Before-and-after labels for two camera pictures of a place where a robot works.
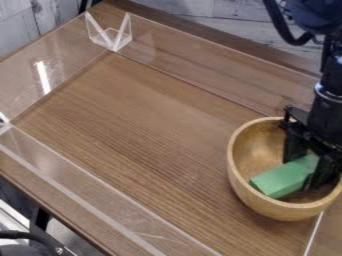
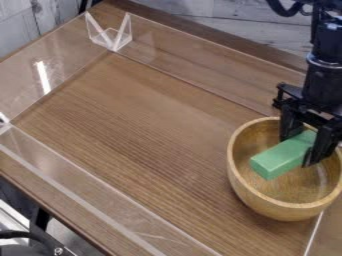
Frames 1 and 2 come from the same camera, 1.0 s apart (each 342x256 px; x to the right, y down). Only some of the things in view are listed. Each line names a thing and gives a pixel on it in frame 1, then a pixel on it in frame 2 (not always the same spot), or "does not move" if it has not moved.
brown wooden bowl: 254,152 does not move
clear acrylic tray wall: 125,108 does not move
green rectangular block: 282,182 to 285,155
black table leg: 42,219 does not move
